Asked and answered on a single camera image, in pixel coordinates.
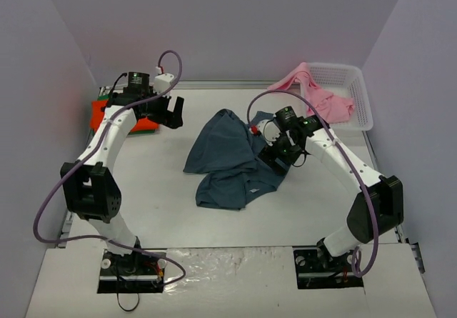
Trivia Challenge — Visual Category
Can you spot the blue t shirt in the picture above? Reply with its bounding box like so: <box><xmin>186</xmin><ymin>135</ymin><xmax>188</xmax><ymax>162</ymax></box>
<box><xmin>184</xmin><ymin>109</ymin><xmax>285</xmax><ymax>211</ymax></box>

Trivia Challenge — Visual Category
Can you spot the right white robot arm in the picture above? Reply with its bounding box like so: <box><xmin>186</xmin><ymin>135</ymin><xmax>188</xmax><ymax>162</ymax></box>
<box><xmin>251</xmin><ymin>106</ymin><xmax>404</xmax><ymax>270</ymax></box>

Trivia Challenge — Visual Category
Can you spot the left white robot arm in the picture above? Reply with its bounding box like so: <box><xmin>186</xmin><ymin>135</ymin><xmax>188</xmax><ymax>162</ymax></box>
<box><xmin>61</xmin><ymin>67</ymin><xmax>184</xmax><ymax>274</ymax></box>

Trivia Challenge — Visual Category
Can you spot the green folded t shirt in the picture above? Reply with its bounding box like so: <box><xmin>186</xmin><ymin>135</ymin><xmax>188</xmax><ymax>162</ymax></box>
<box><xmin>96</xmin><ymin>94</ymin><xmax>160</xmax><ymax>136</ymax></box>

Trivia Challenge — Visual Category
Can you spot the orange folded t shirt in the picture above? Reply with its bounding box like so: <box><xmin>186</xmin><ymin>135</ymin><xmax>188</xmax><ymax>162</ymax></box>
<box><xmin>89</xmin><ymin>99</ymin><xmax>160</xmax><ymax>136</ymax></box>

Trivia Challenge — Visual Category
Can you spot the pink t shirt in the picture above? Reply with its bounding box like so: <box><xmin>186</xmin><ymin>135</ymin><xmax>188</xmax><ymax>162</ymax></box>
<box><xmin>267</xmin><ymin>62</ymin><xmax>355</xmax><ymax>124</ymax></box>

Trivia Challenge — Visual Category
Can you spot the white plastic basket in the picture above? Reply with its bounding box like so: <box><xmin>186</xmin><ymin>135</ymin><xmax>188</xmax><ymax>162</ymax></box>
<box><xmin>308</xmin><ymin>62</ymin><xmax>373</xmax><ymax>131</ymax></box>

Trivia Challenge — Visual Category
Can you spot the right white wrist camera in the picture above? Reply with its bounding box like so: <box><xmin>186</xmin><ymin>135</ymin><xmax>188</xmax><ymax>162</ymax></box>
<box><xmin>250</xmin><ymin>119</ymin><xmax>281</xmax><ymax>146</ymax></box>

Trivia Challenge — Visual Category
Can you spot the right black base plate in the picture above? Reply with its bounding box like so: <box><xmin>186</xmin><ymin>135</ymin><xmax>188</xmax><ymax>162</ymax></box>
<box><xmin>293</xmin><ymin>247</ymin><xmax>363</xmax><ymax>290</ymax></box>

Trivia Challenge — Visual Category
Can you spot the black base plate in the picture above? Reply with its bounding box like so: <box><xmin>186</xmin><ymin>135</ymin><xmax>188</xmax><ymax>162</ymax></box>
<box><xmin>293</xmin><ymin>247</ymin><xmax>363</xmax><ymax>290</ymax></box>
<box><xmin>97</xmin><ymin>250</ymin><xmax>167</xmax><ymax>294</ymax></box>

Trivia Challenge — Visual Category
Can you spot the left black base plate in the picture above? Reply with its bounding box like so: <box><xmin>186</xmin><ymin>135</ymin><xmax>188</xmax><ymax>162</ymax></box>
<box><xmin>97</xmin><ymin>250</ymin><xmax>167</xmax><ymax>294</ymax></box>

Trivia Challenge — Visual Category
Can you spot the thin black cable loop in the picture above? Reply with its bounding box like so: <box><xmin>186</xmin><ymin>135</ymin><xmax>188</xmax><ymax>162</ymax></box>
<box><xmin>116</xmin><ymin>291</ymin><xmax>140</xmax><ymax>312</ymax></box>

